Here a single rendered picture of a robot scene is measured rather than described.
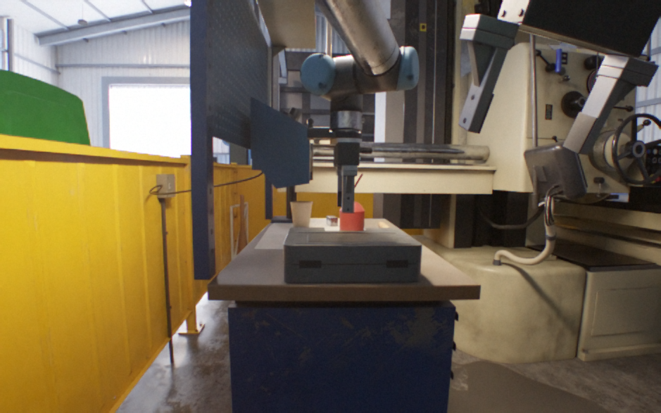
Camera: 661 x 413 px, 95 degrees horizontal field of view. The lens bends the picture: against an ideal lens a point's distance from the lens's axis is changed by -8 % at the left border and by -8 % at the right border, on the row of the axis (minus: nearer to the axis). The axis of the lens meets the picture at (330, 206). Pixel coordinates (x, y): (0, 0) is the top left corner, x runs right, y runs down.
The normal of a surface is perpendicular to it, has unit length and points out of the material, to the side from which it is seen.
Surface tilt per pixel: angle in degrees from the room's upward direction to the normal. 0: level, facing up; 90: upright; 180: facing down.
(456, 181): 90
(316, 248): 90
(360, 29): 151
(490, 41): 113
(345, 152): 90
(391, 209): 90
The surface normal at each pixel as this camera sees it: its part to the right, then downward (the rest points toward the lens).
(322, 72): -0.45, 0.08
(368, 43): 0.27, 0.91
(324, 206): 0.10, 0.10
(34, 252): 0.93, 0.05
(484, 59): 0.04, 0.48
